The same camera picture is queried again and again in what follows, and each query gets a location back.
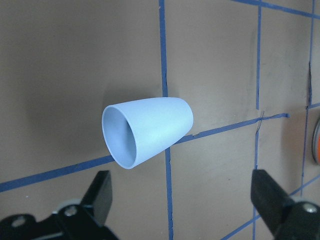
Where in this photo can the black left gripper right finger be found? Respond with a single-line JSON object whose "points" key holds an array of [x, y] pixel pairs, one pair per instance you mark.
{"points": [[270, 200]]}

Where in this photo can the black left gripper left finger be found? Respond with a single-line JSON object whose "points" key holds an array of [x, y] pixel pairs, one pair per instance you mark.
{"points": [[98, 198]]}

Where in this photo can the light blue plastic cup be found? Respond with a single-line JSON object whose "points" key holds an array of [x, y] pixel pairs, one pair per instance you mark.
{"points": [[136, 131]]}

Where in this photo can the orange plastic cup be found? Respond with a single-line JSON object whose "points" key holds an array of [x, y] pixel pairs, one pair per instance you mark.
{"points": [[316, 143]]}

